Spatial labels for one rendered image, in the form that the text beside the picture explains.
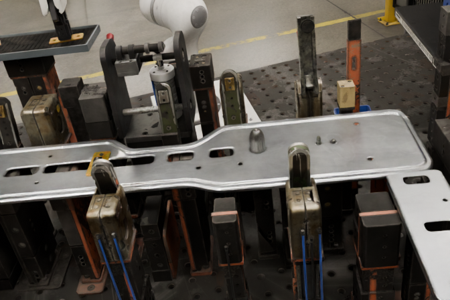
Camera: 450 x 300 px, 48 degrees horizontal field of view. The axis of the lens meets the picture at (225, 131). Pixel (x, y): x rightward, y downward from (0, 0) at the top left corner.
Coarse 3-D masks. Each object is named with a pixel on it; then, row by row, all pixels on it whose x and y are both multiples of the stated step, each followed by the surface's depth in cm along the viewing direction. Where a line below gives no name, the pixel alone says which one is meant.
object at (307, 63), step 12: (300, 24) 108; (312, 24) 105; (300, 36) 109; (312, 36) 109; (300, 48) 110; (312, 48) 110; (300, 60) 111; (312, 60) 112; (300, 72) 112; (312, 72) 113
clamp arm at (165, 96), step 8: (160, 88) 114; (168, 88) 114; (160, 96) 114; (168, 96) 115; (160, 104) 116; (168, 104) 116; (160, 112) 116; (168, 112) 116; (160, 120) 117; (168, 120) 117; (176, 120) 118; (168, 128) 117; (176, 128) 118
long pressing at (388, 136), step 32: (224, 128) 114; (256, 128) 113; (288, 128) 112; (320, 128) 110; (352, 128) 109; (384, 128) 107; (0, 160) 115; (32, 160) 113; (64, 160) 112; (160, 160) 107; (192, 160) 106; (224, 160) 104; (256, 160) 103; (320, 160) 101; (352, 160) 99; (384, 160) 98; (416, 160) 97; (0, 192) 104; (32, 192) 103; (64, 192) 102; (128, 192) 101; (224, 192) 97
